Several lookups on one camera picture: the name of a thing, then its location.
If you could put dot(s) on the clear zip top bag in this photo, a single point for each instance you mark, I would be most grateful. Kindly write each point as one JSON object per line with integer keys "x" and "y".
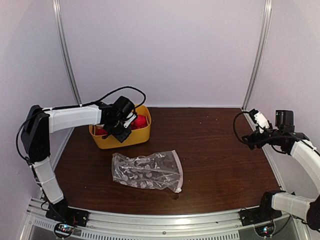
{"x": 158, "y": 171}

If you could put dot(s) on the aluminium frame post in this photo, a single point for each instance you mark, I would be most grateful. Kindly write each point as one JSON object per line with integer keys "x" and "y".
{"x": 264, "y": 31}
{"x": 64, "y": 49}

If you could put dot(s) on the left circuit board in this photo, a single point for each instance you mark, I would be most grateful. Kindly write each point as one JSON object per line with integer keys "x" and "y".
{"x": 63, "y": 230}

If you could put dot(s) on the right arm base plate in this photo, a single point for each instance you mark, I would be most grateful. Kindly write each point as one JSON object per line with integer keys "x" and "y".
{"x": 254, "y": 216}

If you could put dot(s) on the circuit board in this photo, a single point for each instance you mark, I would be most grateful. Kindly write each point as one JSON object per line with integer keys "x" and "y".
{"x": 265, "y": 230}
{"x": 63, "y": 230}

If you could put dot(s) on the right aluminium frame post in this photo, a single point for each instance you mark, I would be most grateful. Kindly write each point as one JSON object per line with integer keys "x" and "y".
{"x": 264, "y": 31}

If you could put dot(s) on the right circuit board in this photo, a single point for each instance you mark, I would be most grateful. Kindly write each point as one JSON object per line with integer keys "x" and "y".
{"x": 265, "y": 230}

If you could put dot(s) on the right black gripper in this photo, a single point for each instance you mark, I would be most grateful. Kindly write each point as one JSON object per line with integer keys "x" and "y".
{"x": 251, "y": 142}

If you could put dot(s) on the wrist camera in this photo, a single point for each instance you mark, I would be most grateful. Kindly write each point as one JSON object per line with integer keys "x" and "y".
{"x": 259, "y": 120}
{"x": 130, "y": 119}

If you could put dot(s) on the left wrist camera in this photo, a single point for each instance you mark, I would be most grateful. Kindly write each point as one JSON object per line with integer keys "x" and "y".
{"x": 130, "y": 119}

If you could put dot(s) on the red plush apple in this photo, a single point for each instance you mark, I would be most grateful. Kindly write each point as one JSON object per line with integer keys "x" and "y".
{"x": 139, "y": 123}

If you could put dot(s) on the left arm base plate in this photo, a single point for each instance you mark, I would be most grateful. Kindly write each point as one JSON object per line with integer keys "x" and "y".
{"x": 68, "y": 215}

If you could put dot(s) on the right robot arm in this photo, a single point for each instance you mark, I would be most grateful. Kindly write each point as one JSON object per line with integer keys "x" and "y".
{"x": 297, "y": 145}

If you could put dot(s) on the yellow plastic basket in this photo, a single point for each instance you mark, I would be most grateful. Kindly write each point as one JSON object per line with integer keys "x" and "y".
{"x": 137, "y": 136}

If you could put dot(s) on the left aluminium frame post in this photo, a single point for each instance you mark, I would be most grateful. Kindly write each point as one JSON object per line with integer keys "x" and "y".
{"x": 64, "y": 49}

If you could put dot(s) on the front aluminium rail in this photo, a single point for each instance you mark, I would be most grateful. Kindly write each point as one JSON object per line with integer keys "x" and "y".
{"x": 223, "y": 225}

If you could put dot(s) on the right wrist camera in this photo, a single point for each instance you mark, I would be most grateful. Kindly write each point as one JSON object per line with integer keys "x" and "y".
{"x": 259, "y": 120}

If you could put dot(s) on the red plush tomato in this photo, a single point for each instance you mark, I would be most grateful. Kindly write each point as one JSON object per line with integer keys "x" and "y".
{"x": 101, "y": 132}

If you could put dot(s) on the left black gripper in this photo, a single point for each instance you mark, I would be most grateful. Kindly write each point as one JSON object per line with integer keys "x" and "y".
{"x": 121, "y": 137}

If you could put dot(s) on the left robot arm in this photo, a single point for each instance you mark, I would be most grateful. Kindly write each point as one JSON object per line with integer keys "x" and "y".
{"x": 40, "y": 122}

